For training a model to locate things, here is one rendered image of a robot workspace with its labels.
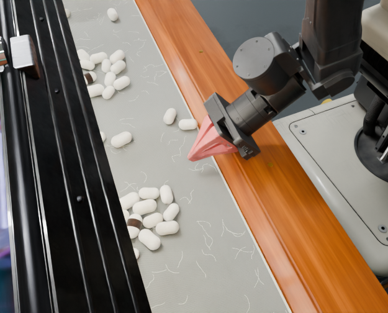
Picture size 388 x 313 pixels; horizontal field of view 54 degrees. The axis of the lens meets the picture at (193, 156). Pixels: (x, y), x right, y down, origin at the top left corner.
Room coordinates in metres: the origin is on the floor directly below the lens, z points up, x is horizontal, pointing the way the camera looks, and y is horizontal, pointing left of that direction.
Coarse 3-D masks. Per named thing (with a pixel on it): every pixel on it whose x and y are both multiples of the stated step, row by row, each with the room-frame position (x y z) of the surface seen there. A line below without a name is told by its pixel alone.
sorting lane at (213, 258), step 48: (96, 0) 0.90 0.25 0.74; (96, 48) 0.70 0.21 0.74; (144, 48) 0.70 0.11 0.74; (96, 96) 0.55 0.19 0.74; (144, 96) 0.55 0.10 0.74; (144, 144) 0.43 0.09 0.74; (192, 144) 0.43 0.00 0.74; (192, 192) 0.33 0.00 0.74; (192, 240) 0.24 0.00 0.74; (240, 240) 0.24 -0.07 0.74; (192, 288) 0.17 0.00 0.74; (240, 288) 0.17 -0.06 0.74
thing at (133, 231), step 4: (132, 216) 0.27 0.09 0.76; (136, 216) 0.27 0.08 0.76; (140, 216) 0.28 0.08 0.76; (140, 220) 0.27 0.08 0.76; (128, 228) 0.25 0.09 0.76; (132, 228) 0.25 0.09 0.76; (136, 228) 0.25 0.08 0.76; (132, 232) 0.25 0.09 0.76; (136, 232) 0.25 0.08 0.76; (132, 236) 0.24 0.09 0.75; (136, 236) 0.25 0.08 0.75
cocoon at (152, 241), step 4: (140, 232) 0.25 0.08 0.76; (144, 232) 0.25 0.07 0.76; (148, 232) 0.25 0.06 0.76; (140, 236) 0.24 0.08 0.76; (144, 236) 0.24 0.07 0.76; (148, 236) 0.24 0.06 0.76; (152, 236) 0.24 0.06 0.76; (156, 236) 0.24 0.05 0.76; (140, 240) 0.24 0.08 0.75; (144, 240) 0.24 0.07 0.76; (148, 240) 0.23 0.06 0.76; (152, 240) 0.23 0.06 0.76; (156, 240) 0.24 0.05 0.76; (148, 244) 0.23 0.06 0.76; (152, 244) 0.23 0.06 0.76; (156, 244) 0.23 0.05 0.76; (152, 248) 0.23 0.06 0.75; (156, 248) 0.23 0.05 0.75
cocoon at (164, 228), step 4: (172, 220) 0.27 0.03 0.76; (160, 224) 0.26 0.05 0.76; (164, 224) 0.26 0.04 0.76; (168, 224) 0.26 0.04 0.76; (172, 224) 0.26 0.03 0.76; (176, 224) 0.26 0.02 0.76; (156, 228) 0.26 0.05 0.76; (160, 228) 0.25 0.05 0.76; (164, 228) 0.25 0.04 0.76; (168, 228) 0.26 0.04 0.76; (172, 228) 0.26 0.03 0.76; (176, 228) 0.26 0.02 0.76; (160, 232) 0.25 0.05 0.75; (164, 232) 0.25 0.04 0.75; (168, 232) 0.25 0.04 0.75; (172, 232) 0.25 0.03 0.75
